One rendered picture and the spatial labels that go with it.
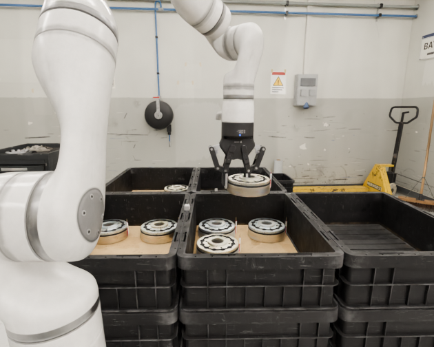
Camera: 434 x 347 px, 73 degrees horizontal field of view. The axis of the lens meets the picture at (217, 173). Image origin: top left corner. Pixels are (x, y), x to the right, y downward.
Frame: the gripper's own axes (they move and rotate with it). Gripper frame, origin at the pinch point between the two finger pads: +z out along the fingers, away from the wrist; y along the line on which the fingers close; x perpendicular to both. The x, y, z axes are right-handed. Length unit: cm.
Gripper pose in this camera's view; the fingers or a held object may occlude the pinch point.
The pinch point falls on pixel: (235, 180)
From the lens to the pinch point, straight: 70.9
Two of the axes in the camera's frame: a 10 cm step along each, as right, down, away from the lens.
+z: -0.1, 9.7, 2.3
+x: -0.9, -2.3, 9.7
